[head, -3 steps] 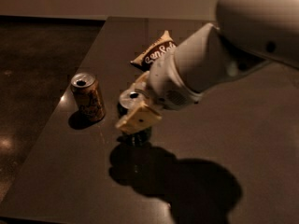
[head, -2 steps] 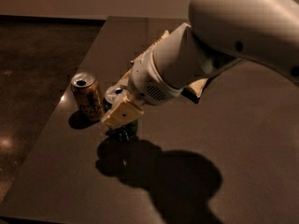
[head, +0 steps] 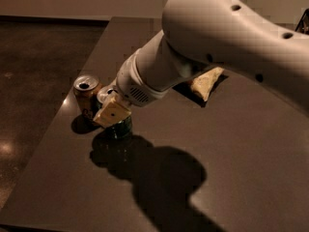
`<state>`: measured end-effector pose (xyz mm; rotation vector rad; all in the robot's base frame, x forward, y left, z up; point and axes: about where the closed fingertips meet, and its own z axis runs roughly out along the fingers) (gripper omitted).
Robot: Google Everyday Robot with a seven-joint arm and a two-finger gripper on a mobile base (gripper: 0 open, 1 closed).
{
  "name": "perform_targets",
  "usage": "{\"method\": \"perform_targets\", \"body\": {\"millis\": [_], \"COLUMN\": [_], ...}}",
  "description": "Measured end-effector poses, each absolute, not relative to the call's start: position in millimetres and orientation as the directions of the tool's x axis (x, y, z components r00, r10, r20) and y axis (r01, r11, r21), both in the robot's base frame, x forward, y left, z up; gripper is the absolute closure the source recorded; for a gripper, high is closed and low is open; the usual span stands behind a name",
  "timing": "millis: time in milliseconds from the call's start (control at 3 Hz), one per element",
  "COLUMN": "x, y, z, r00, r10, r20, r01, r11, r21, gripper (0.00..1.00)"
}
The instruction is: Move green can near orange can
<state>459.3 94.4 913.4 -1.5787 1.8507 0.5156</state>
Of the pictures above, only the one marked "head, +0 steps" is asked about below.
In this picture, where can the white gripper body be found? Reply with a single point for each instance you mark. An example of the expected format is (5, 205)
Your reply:
(131, 82)

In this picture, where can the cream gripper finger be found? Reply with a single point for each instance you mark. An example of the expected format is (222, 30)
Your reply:
(113, 109)

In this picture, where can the green soda can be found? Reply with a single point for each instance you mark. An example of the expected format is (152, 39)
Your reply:
(121, 129)

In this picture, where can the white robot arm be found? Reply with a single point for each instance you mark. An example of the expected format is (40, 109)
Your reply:
(199, 35)

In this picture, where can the orange soda can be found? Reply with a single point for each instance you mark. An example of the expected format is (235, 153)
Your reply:
(85, 89)

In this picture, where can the brown cream chip bag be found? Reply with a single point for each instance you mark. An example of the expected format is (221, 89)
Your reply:
(202, 84)

